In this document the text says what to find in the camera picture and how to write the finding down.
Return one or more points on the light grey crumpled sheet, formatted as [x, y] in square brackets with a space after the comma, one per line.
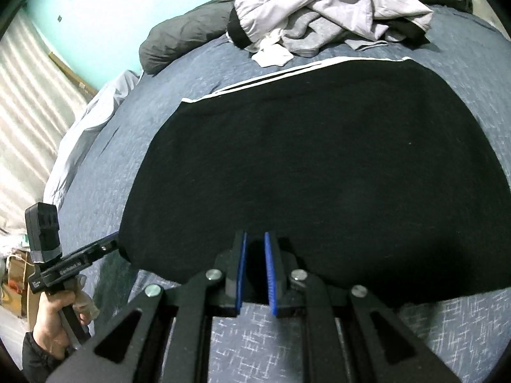
[80, 127]

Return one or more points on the person's left hand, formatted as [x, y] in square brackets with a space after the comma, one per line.
[50, 323]

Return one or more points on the blue patterned bed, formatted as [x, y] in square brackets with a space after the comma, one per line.
[179, 83]

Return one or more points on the dark grey rolled duvet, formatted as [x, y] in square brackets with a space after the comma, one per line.
[179, 36]

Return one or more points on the cream striped curtain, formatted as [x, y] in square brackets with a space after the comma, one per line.
[28, 107]

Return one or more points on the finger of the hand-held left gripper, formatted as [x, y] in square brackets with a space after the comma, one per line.
[109, 242]

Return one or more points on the wooden frame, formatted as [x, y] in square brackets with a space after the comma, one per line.
[72, 72]

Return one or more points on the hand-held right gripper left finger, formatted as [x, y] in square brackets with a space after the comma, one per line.
[241, 271]

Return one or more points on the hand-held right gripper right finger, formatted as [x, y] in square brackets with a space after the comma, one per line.
[271, 275]

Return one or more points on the white cloth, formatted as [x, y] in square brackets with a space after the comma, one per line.
[271, 56]

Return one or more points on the cardboard box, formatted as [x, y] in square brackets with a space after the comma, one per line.
[16, 275]

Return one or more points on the grey garment with dark trim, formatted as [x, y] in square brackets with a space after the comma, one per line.
[307, 32]

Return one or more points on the black pants with white stripe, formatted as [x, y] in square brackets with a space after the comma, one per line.
[319, 147]

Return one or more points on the person's left forearm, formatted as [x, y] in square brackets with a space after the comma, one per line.
[36, 359]

